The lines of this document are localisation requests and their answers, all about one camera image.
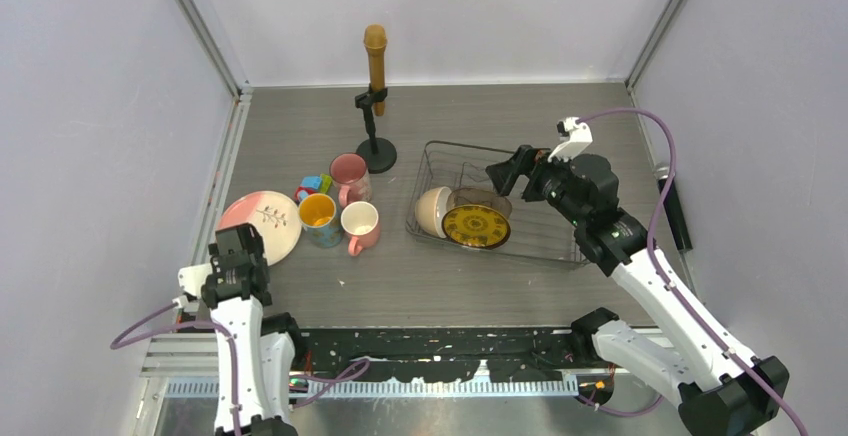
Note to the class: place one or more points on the plain pink mug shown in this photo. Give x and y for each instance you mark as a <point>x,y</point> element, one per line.
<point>361,222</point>

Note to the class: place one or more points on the lime green toy brick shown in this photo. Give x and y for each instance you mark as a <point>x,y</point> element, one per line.
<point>326,183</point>

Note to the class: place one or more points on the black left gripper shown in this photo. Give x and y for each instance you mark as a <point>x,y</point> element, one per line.
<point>259,256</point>

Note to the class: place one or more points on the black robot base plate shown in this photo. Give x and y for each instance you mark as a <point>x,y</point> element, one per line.
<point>508,354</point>

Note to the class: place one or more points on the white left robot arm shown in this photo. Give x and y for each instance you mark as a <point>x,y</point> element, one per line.
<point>254,355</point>

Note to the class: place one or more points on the black handheld microphone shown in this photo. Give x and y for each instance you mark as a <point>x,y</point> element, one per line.
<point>673,209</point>

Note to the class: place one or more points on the blue toy brick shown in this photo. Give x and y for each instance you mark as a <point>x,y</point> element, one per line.
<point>312,183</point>

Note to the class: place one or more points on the red toy brick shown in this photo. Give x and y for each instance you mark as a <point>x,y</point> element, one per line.
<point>303,192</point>

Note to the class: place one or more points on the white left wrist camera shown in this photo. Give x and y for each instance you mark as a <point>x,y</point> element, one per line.
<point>190,280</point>

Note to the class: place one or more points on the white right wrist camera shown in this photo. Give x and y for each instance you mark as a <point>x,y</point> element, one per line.
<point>575,136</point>

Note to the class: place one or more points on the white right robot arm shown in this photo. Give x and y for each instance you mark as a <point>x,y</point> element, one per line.
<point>717,384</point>

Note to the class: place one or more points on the black wire dish rack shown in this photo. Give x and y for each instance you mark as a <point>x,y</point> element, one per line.
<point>538,231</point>

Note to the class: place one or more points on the brown glass bowl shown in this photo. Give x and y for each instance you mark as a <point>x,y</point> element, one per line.
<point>483,197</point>

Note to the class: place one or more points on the blue mug yellow inside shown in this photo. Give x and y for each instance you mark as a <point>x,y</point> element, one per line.
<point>320,220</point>

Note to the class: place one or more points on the beige ceramic bowl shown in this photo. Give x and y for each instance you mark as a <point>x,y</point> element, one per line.
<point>430,210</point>

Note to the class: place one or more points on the black microphone stand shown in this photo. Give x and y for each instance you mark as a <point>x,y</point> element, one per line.
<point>380,154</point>

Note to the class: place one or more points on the pink beige leaf plate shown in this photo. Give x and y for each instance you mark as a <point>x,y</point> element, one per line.
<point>274,215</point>

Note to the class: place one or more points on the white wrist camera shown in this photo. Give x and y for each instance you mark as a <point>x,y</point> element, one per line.
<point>190,280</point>
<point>575,136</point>

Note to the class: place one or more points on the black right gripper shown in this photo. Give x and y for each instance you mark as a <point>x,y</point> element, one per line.
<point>504,175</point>

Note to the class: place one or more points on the yellow black patterned plate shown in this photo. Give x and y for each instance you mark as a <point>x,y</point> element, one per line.
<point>476,226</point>

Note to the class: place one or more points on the pink patterned mug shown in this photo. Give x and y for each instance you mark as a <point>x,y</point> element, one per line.
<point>350,175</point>

